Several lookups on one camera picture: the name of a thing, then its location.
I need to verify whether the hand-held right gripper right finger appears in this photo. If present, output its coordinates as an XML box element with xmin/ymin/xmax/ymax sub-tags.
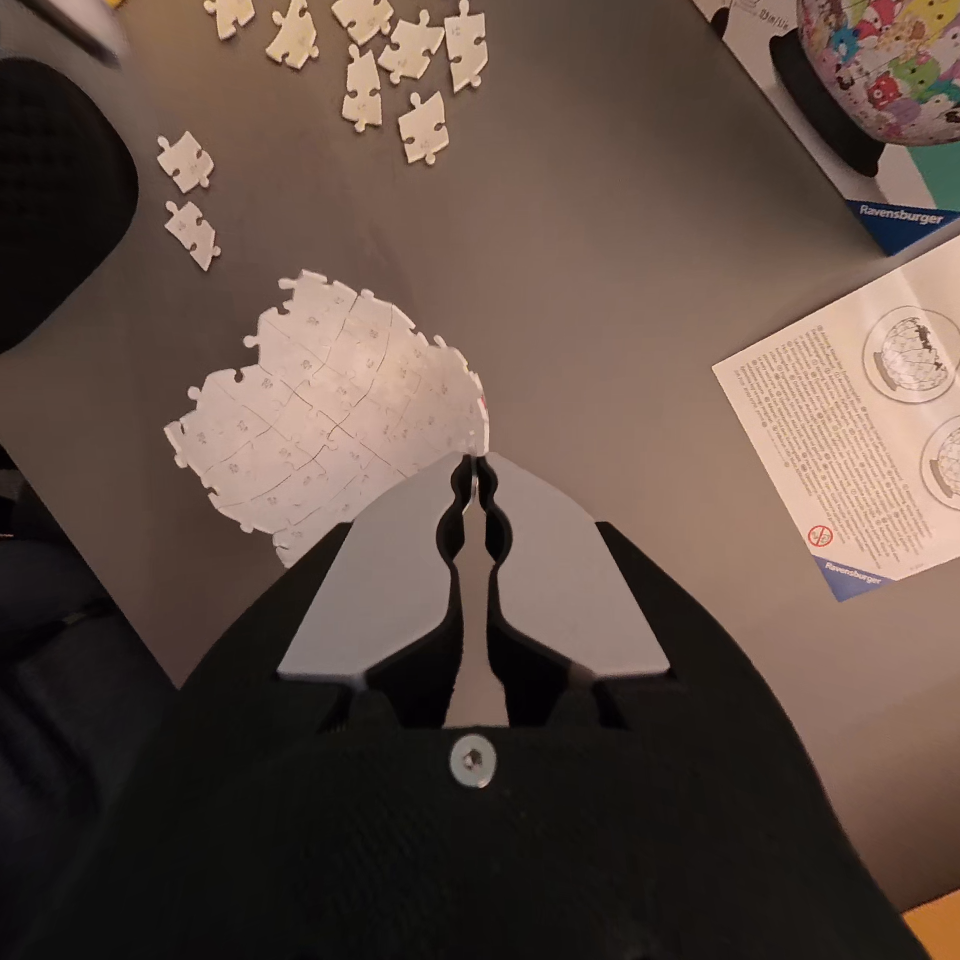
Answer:
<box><xmin>476</xmin><ymin>450</ymin><xmax>671</xmax><ymax>727</ymax></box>

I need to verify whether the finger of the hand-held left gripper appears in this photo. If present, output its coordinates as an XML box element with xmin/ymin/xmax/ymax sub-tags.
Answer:
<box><xmin>11</xmin><ymin>0</ymin><xmax>127</xmax><ymax>69</ymax></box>

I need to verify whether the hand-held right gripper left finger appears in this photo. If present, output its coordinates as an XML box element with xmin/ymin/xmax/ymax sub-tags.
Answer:
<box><xmin>276</xmin><ymin>450</ymin><xmax>472</xmax><ymax>727</ymax></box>

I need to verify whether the partly built puzzle ball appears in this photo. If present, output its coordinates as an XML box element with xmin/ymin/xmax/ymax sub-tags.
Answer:
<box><xmin>162</xmin><ymin>268</ymin><xmax>492</xmax><ymax>571</ymax></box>

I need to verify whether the pile of white puzzle pieces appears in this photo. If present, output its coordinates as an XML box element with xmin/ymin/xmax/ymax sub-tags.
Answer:
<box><xmin>202</xmin><ymin>0</ymin><xmax>490</xmax><ymax>168</ymax></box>

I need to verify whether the colourful puzzle box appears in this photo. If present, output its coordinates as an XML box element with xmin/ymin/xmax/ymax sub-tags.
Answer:
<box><xmin>690</xmin><ymin>0</ymin><xmax>960</xmax><ymax>258</ymax></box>

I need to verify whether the black wrist rest pad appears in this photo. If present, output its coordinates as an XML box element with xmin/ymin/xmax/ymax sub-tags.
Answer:
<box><xmin>0</xmin><ymin>58</ymin><xmax>141</xmax><ymax>355</ymax></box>

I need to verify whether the white instruction leaflet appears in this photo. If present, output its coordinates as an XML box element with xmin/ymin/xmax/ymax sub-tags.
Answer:
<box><xmin>711</xmin><ymin>234</ymin><xmax>960</xmax><ymax>605</ymax></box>

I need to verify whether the orange-yellow box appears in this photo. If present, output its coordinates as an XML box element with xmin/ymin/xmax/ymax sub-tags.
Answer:
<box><xmin>900</xmin><ymin>896</ymin><xmax>960</xmax><ymax>960</ymax></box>

